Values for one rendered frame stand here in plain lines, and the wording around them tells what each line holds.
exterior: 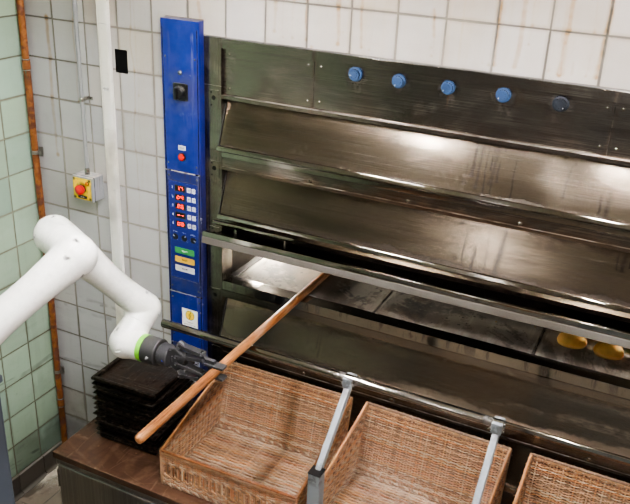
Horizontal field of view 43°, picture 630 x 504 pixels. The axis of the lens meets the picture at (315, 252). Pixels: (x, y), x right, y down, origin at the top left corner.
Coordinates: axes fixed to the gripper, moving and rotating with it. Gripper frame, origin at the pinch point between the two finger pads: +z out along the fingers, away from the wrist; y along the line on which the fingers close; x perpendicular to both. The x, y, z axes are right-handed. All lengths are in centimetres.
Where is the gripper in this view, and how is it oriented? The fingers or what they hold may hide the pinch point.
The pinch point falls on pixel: (215, 370)
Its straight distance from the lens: 256.9
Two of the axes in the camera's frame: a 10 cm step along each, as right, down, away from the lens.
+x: -4.4, 3.5, -8.3
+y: -0.4, 9.1, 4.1
